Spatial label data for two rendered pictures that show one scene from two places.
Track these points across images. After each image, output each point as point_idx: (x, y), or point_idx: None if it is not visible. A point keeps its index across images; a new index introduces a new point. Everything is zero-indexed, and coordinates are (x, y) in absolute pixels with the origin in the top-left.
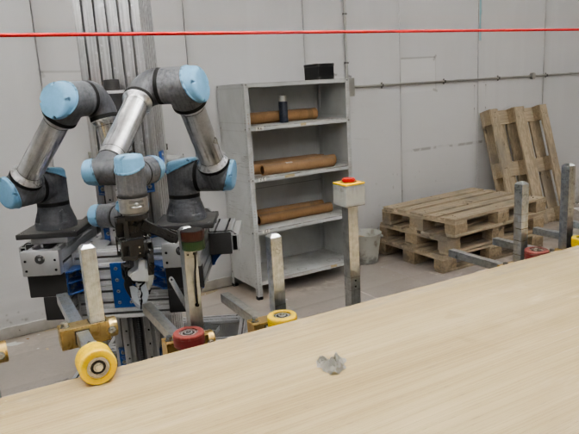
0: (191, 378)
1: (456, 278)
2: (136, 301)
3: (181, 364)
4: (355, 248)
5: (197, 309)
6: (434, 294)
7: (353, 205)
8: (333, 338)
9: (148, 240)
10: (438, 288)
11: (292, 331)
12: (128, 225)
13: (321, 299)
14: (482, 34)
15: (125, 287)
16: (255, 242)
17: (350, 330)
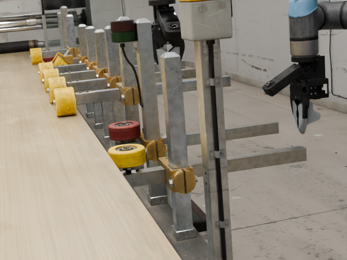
0: (28, 132)
1: (173, 257)
2: (295, 121)
3: (59, 129)
4: (202, 117)
5: (143, 111)
6: (107, 227)
7: (184, 37)
8: (32, 168)
9: (153, 28)
10: (133, 234)
11: (78, 155)
12: (155, 10)
13: None
14: None
15: (290, 99)
16: None
17: (44, 175)
